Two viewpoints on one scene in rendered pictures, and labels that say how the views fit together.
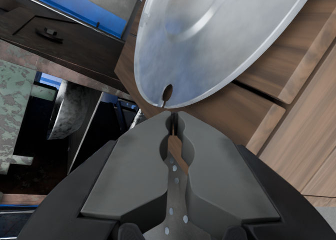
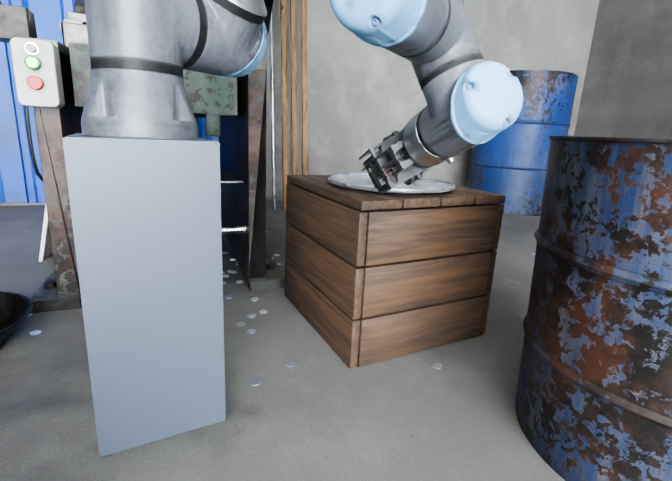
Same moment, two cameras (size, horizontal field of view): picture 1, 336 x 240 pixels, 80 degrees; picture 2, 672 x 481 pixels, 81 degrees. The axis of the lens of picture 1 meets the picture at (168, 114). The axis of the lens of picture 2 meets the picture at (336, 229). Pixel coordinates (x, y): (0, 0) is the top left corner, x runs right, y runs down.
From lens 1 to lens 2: 0.69 m
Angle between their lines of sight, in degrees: 45
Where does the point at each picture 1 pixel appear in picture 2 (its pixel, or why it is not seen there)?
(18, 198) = (50, 127)
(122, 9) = not seen: hidden behind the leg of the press
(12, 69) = (230, 96)
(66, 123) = not seen: hidden behind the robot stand
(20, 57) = (255, 103)
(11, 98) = (198, 98)
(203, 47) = not seen: hidden behind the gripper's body
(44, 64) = (256, 121)
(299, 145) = (390, 232)
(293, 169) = (380, 242)
